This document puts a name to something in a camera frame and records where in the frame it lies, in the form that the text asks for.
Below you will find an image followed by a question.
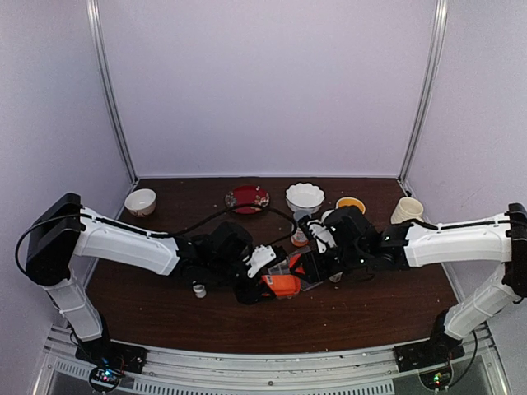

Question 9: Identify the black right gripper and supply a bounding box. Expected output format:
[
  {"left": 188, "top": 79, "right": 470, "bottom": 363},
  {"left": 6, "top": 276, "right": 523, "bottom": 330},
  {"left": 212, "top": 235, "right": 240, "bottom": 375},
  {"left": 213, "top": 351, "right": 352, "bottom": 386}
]
[{"left": 291, "top": 244, "right": 368, "bottom": 284}]

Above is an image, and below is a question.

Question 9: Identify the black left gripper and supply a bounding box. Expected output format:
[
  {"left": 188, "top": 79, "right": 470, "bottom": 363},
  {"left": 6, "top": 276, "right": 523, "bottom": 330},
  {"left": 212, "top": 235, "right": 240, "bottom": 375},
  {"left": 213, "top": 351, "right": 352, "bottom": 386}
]
[{"left": 208, "top": 254, "right": 276, "bottom": 306}]

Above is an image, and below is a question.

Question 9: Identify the grey cap pill bottle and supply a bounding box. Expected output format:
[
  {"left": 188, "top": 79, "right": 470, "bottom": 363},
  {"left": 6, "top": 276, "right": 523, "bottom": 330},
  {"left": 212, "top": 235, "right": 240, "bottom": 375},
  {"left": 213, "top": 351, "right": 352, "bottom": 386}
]
[{"left": 291, "top": 210, "right": 310, "bottom": 247}]

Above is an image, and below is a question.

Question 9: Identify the clear plastic pill organizer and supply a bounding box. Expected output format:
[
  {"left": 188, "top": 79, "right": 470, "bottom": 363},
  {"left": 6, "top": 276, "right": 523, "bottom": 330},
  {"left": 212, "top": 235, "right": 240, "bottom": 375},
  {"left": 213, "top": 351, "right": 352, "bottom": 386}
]
[{"left": 266, "top": 263, "right": 323, "bottom": 299}]

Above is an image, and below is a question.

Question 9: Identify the orange bottle cap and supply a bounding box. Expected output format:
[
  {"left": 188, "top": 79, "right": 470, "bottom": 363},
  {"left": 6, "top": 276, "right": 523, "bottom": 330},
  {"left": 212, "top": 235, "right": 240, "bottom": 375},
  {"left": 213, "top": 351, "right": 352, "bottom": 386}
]
[{"left": 289, "top": 253, "right": 305, "bottom": 275}]

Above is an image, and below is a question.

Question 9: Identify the orange pill bottle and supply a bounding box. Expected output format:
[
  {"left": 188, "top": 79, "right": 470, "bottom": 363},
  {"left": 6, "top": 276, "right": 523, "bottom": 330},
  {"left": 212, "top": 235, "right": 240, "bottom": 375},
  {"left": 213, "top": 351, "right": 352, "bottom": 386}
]
[{"left": 261, "top": 274, "right": 301, "bottom": 299}]

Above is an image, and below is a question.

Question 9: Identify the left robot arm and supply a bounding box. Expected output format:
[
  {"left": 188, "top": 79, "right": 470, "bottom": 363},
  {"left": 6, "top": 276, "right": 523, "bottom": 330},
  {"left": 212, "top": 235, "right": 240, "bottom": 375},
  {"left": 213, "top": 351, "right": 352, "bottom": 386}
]
[{"left": 16, "top": 193, "right": 286, "bottom": 365}]

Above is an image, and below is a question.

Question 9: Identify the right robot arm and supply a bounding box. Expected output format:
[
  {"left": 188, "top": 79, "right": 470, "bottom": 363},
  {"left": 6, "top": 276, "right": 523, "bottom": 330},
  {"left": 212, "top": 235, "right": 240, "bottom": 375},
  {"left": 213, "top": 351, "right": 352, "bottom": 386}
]
[{"left": 290, "top": 203, "right": 526, "bottom": 364}]

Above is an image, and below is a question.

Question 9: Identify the small white dropper bottle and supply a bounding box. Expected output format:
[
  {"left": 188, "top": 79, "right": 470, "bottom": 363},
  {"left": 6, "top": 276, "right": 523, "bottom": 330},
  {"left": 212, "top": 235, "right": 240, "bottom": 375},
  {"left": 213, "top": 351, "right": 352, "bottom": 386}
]
[{"left": 192, "top": 284, "right": 207, "bottom": 299}]

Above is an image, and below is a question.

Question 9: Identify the small white pill bottle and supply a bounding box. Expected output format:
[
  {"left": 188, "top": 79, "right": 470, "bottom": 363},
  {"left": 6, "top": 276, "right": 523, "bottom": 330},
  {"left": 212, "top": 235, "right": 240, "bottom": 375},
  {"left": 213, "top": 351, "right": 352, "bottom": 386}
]
[{"left": 329, "top": 273, "right": 342, "bottom": 283}]

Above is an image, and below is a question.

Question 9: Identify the floral mug yellow inside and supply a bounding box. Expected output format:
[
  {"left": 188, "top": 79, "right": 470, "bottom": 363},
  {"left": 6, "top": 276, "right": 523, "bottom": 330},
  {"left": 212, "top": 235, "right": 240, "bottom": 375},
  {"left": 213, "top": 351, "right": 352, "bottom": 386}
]
[{"left": 321, "top": 197, "right": 366, "bottom": 221}]

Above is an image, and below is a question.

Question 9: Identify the cream ribbed mug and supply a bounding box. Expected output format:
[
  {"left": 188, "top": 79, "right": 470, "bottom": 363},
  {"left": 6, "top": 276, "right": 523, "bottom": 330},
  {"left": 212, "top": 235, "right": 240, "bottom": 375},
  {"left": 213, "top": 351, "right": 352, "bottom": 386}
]
[{"left": 390, "top": 197, "right": 424, "bottom": 225}]

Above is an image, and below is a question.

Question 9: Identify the red floral plate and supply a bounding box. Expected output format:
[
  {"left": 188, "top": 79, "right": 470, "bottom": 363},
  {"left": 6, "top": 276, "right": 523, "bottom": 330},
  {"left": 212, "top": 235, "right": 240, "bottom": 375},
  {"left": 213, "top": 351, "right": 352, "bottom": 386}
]
[{"left": 224, "top": 185, "right": 270, "bottom": 207}]

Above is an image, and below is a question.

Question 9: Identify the white scalloped bowl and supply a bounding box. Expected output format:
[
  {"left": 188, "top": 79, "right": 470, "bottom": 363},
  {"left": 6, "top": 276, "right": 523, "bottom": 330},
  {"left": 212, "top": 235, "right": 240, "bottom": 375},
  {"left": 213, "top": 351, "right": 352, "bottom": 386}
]
[{"left": 286, "top": 183, "right": 325, "bottom": 214}]

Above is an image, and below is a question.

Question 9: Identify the white ceramic bowl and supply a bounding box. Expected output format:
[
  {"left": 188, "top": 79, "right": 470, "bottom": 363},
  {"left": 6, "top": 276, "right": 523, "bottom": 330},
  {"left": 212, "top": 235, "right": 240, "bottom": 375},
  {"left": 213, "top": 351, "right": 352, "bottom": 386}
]
[{"left": 124, "top": 188, "right": 156, "bottom": 217}]

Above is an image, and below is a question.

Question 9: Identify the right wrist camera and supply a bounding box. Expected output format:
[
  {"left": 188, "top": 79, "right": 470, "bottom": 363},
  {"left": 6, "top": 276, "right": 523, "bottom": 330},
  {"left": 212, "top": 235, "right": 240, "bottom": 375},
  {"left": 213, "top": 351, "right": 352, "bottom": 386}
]
[{"left": 299, "top": 216, "right": 336, "bottom": 253}]

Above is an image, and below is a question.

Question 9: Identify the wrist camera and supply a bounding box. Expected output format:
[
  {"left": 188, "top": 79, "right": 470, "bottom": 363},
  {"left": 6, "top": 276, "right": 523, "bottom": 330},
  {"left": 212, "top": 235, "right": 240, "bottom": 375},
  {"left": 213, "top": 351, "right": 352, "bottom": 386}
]
[
  {"left": 299, "top": 216, "right": 336, "bottom": 253},
  {"left": 245, "top": 245, "right": 277, "bottom": 278}
]

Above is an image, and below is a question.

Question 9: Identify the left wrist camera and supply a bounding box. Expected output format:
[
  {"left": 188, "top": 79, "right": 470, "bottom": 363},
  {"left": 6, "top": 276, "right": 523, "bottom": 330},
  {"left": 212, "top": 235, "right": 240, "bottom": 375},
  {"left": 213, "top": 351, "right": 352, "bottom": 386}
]
[{"left": 245, "top": 245, "right": 277, "bottom": 278}]

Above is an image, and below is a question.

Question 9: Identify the aluminium front rail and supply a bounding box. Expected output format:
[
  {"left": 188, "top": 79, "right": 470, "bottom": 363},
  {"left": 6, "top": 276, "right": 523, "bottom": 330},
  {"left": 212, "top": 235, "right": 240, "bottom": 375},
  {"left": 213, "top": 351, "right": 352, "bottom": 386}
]
[{"left": 28, "top": 325, "right": 513, "bottom": 394}]

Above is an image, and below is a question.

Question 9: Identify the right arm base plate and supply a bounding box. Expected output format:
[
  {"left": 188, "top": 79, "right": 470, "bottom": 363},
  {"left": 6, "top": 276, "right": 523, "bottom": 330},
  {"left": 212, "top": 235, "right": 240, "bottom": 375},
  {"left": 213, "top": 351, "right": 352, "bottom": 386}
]
[{"left": 394, "top": 336, "right": 465, "bottom": 373}]

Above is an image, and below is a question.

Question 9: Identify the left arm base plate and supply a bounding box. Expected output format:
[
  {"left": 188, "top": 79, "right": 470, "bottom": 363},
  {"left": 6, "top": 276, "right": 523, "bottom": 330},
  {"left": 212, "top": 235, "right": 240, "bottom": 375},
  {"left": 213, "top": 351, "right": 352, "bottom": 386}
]
[{"left": 75, "top": 337, "right": 147, "bottom": 374}]

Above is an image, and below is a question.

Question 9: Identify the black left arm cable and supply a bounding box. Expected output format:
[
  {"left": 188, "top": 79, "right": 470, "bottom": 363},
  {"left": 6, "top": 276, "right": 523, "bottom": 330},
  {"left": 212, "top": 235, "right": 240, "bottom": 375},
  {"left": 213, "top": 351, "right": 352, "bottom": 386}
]
[{"left": 15, "top": 204, "right": 298, "bottom": 285}]

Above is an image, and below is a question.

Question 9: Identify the right aluminium frame post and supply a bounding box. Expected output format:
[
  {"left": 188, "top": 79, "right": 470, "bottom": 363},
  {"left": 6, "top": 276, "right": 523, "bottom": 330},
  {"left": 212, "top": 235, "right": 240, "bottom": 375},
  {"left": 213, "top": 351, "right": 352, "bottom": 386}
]
[{"left": 398, "top": 0, "right": 449, "bottom": 185}]

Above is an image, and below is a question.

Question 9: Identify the aluminium frame post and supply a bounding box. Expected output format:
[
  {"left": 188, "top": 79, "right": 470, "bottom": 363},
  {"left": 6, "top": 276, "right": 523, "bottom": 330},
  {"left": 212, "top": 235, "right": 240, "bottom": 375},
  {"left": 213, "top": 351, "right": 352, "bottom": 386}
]
[
  {"left": 86, "top": 0, "right": 138, "bottom": 184},
  {"left": 398, "top": 0, "right": 449, "bottom": 185}
]

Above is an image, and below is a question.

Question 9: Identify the left aluminium frame post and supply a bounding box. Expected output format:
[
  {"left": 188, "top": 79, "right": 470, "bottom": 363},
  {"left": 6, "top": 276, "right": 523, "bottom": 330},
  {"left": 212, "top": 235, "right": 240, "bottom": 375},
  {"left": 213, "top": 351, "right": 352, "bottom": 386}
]
[{"left": 86, "top": 0, "right": 138, "bottom": 184}]

